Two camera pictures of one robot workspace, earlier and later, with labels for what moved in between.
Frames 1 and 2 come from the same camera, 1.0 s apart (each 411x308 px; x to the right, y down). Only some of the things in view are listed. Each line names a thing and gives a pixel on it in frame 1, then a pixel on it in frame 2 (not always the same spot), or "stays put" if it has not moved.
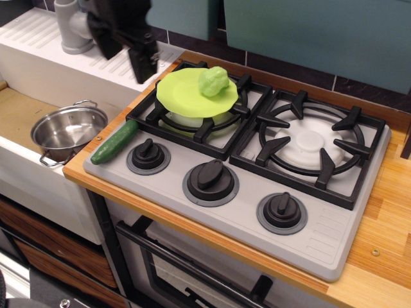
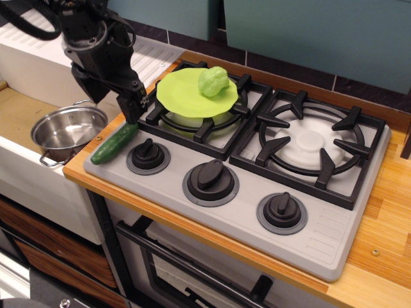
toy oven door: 166,267 stays put
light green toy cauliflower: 211,81 stays put
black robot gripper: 116,24 to 101,55
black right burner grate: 317,144 stays put
